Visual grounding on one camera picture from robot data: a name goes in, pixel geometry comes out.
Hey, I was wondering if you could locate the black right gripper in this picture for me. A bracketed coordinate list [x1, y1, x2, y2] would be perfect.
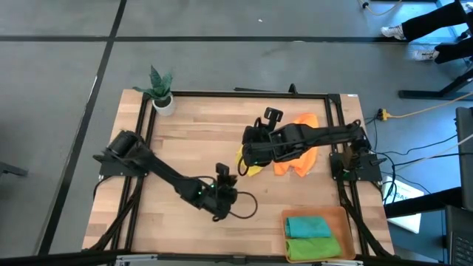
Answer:
[241, 106, 308, 168]

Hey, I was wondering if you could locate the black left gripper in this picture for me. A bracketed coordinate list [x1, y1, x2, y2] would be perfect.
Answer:
[198, 162, 240, 223]

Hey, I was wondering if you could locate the yellow microfiber towel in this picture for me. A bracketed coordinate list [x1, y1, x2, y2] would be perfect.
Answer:
[235, 145, 265, 178]

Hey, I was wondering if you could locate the orange microfiber towel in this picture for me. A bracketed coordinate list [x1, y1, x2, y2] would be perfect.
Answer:
[272, 112, 320, 178]

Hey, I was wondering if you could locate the teal microfiber towel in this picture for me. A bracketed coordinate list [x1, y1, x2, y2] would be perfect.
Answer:
[284, 215, 333, 239]

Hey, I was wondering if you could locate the green microfiber towel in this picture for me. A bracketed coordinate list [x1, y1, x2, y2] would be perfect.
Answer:
[285, 235, 343, 262]

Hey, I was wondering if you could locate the orange plastic basket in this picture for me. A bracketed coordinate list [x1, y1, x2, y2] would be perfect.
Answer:
[280, 205, 356, 264]

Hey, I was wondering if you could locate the silver aluminium bar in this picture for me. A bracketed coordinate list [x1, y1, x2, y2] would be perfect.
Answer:
[114, 253, 365, 266]

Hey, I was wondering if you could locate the potted plant in grey pot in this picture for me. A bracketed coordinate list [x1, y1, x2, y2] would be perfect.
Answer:
[132, 65, 177, 117]

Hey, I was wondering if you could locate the white printed box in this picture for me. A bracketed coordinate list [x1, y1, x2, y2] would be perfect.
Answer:
[382, 176, 425, 234]

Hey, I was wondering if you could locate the black desk base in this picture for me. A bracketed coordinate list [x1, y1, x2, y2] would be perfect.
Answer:
[398, 68, 473, 100]

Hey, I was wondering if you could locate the black beam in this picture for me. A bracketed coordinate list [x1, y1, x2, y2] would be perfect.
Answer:
[384, 186, 463, 219]

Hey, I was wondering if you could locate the person's white shoe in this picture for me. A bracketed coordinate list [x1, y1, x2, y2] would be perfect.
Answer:
[380, 24, 407, 41]
[412, 48, 440, 62]

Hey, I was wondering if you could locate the black horizontal bar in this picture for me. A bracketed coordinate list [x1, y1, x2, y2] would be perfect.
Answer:
[0, 250, 473, 266]

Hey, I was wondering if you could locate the dark grey computer case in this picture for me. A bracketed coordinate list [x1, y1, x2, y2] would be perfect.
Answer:
[455, 106, 473, 212]

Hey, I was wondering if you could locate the person's leg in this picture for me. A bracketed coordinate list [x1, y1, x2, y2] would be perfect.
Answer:
[401, 0, 467, 42]
[434, 35, 473, 65]

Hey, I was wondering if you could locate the dark grey chair base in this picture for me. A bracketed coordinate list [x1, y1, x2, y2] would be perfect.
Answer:
[0, 161, 29, 177]

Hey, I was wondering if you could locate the black keyboard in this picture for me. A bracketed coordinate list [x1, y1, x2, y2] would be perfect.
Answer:
[445, 205, 473, 266]

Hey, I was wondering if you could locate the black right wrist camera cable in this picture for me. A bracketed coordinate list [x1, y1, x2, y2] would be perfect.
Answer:
[236, 154, 251, 177]

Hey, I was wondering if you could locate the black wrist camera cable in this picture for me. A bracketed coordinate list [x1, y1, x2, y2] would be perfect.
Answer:
[236, 154, 251, 177]
[228, 191, 259, 220]

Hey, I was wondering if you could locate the black left wrist camera cable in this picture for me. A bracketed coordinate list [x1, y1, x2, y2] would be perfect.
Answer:
[228, 191, 259, 220]

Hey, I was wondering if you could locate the black metal table frame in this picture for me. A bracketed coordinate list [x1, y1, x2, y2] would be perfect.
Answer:
[86, 90, 395, 259]

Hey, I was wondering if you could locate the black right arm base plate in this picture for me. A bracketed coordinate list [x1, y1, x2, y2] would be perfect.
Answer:
[330, 151, 384, 183]

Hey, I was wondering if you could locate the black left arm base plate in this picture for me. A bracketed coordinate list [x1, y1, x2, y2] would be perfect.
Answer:
[98, 153, 152, 177]

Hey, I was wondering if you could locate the black floor cable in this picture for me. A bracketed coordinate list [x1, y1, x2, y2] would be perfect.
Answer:
[384, 133, 459, 157]
[393, 151, 473, 168]

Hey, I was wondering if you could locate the yellow extension cable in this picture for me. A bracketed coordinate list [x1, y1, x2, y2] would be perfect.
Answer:
[377, 91, 473, 121]

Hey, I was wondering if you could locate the yellow cable with black plug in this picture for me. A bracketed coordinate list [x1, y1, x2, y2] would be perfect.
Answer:
[358, 0, 404, 16]

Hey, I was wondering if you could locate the white floor cable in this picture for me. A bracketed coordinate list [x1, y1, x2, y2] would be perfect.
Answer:
[406, 132, 473, 166]

